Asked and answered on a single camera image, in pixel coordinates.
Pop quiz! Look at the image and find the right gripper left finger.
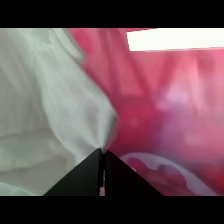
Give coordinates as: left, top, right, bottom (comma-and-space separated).
43, 147, 104, 197

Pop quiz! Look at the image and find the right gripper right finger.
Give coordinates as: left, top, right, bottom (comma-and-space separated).
103, 149, 164, 197

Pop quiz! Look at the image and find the white garment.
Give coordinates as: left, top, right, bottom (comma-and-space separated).
0, 27, 120, 197

